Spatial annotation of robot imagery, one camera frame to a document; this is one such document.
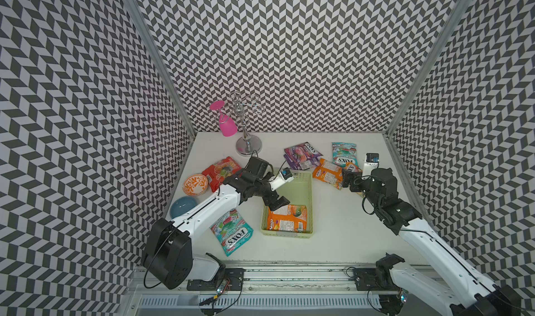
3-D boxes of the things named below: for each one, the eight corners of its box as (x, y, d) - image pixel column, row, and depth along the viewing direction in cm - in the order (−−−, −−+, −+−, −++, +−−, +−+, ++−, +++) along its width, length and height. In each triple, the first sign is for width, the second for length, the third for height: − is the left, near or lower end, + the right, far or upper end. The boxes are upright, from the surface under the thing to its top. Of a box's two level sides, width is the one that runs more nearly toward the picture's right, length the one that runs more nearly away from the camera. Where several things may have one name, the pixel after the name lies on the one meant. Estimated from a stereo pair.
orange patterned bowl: (184, 195, 96) (180, 190, 92) (189, 179, 101) (185, 173, 97) (205, 195, 96) (202, 190, 92) (209, 179, 101) (206, 173, 97)
